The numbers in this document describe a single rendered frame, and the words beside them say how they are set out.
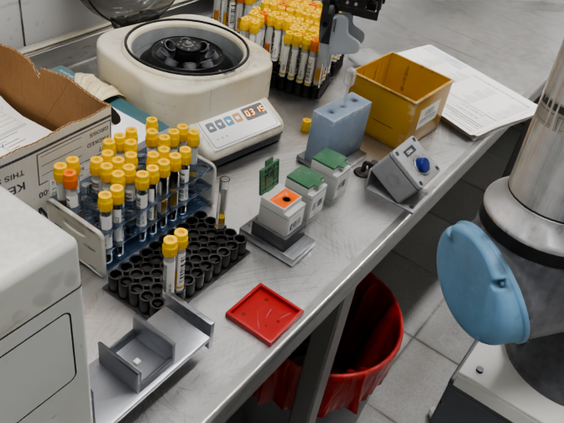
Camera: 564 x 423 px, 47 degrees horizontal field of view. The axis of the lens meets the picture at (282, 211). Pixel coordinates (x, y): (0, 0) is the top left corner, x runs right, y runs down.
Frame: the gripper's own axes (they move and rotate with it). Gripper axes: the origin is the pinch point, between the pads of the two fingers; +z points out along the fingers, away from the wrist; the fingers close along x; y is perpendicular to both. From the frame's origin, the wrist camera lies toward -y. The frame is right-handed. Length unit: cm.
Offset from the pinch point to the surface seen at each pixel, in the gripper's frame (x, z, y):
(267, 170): -24.3, 5.2, -1.0
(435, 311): 60, 106, 39
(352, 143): -0.9, 13.1, 7.1
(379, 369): -5, 61, 22
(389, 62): 22.2, 8.9, 8.8
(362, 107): -0.4, 6.7, 7.4
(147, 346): -51, 11, -5
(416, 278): 73, 106, 32
